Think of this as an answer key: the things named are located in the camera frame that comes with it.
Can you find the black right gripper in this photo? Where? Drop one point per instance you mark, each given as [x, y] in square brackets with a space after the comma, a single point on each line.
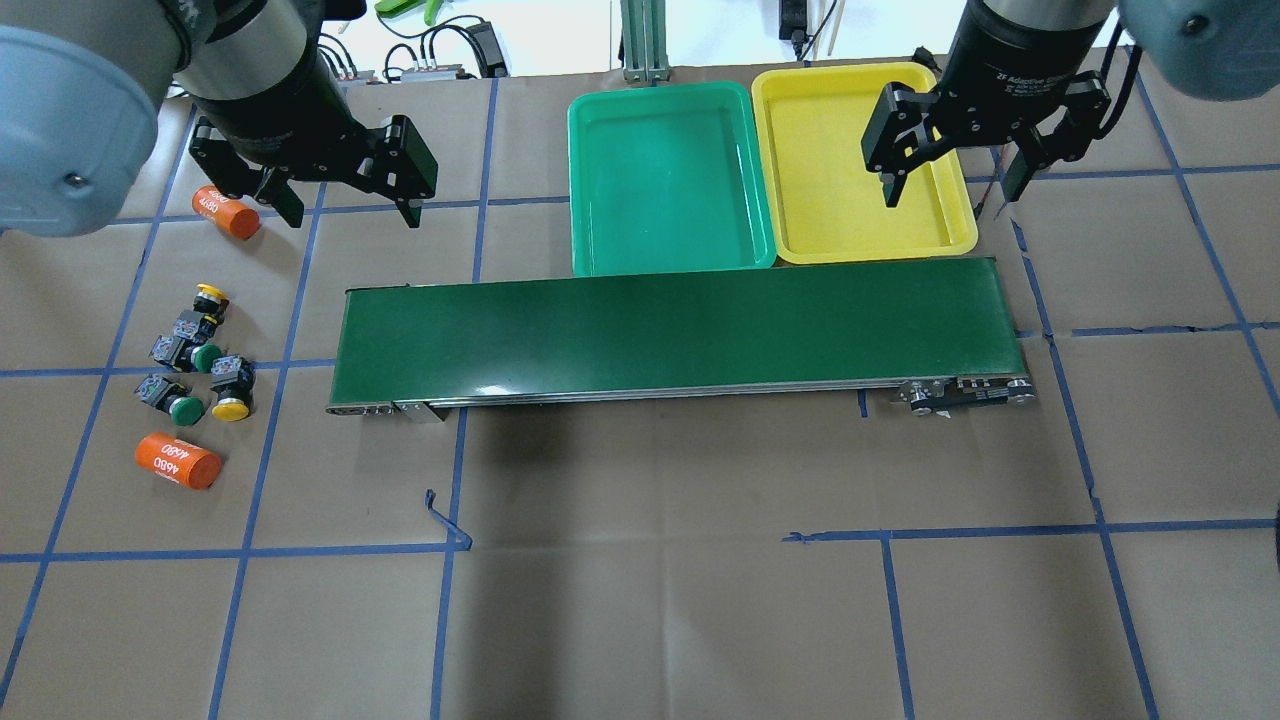
[1015, 55]

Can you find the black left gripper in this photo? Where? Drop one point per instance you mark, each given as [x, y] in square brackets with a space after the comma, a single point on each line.
[283, 103]

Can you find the orange cylinder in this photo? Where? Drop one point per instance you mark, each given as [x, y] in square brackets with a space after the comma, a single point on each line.
[179, 461]
[230, 216]

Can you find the yellow push button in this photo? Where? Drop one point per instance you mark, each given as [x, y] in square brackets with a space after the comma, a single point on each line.
[200, 323]
[232, 379]

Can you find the green push button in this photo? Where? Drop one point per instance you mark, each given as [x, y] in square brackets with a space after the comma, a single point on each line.
[184, 356]
[171, 398]

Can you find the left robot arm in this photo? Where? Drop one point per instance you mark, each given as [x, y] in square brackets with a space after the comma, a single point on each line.
[82, 83]

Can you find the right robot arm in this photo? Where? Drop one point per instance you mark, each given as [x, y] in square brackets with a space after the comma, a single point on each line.
[1214, 50]

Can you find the yellow plastic tray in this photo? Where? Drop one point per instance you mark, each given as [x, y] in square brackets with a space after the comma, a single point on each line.
[826, 207]

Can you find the green conveyor belt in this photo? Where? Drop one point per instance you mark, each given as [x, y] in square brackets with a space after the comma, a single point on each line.
[938, 332]

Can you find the green reach grabber tool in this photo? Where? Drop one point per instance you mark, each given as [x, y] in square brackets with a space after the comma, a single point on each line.
[430, 11]

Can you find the black power adapter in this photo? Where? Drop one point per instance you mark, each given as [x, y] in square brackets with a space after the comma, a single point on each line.
[493, 61]

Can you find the green plastic tray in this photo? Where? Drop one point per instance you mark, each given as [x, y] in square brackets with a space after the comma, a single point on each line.
[667, 179]

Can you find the relay module with wires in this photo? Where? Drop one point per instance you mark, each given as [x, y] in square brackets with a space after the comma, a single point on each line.
[426, 73]

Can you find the aluminium frame post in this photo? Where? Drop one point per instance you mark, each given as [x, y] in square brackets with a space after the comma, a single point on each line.
[643, 42]

